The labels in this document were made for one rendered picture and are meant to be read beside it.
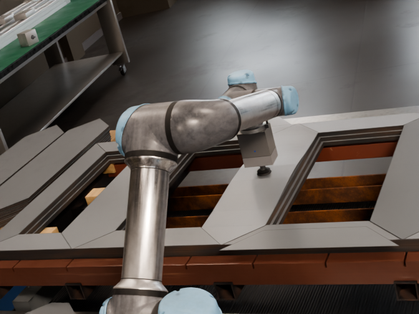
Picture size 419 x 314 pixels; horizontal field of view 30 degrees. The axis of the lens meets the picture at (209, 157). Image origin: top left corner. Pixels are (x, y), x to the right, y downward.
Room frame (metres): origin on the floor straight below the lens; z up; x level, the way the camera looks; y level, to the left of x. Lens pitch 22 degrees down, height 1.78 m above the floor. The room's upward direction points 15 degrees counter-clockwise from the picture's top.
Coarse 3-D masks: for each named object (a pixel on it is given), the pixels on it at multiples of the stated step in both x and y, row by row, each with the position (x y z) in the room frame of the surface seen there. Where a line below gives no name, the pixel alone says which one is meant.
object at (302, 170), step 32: (384, 128) 2.16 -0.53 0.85; (192, 160) 2.41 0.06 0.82; (64, 192) 2.35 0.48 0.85; (288, 192) 1.93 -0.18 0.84; (32, 224) 2.18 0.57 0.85; (288, 224) 1.73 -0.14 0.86; (320, 224) 1.68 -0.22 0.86; (352, 224) 1.64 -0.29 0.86; (0, 256) 2.03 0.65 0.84; (32, 256) 1.98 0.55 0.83; (64, 256) 1.93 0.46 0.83; (96, 256) 1.89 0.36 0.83
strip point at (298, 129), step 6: (294, 126) 2.36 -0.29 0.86; (300, 126) 2.35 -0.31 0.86; (276, 132) 2.35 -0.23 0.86; (282, 132) 2.34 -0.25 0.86; (288, 132) 2.33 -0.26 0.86; (294, 132) 2.31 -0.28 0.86; (300, 132) 2.30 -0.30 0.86; (306, 132) 2.28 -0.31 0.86; (312, 132) 2.27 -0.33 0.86; (318, 132) 2.26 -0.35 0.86
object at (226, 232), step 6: (204, 228) 1.83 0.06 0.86; (210, 228) 1.82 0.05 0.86; (216, 228) 1.81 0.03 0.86; (222, 228) 1.80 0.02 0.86; (228, 228) 1.79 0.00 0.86; (234, 228) 1.78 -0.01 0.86; (240, 228) 1.77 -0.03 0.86; (246, 228) 1.76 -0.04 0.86; (252, 228) 1.76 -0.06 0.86; (258, 228) 1.75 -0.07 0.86; (210, 234) 1.78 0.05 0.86; (216, 234) 1.77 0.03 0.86; (222, 234) 1.77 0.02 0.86; (228, 234) 1.76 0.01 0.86; (234, 234) 1.75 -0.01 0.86; (240, 234) 1.74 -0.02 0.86
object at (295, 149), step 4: (304, 144) 2.19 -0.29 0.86; (308, 144) 2.18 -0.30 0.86; (276, 148) 2.22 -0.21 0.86; (280, 148) 2.21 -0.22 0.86; (284, 148) 2.20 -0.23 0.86; (288, 148) 2.19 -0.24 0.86; (292, 148) 2.18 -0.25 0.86; (296, 148) 2.17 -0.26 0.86; (300, 148) 2.16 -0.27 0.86; (304, 148) 2.16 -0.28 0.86; (308, 148) 2.15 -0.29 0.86; (280, 152) 2.18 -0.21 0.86; (284, 152) 2.17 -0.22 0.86; (288, 152) 2.16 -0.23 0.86; (292, 152) 2.15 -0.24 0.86; (296, 152) 2.14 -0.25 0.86; (300, 152) 2.13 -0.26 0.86; (304, 152) 2.12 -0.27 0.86
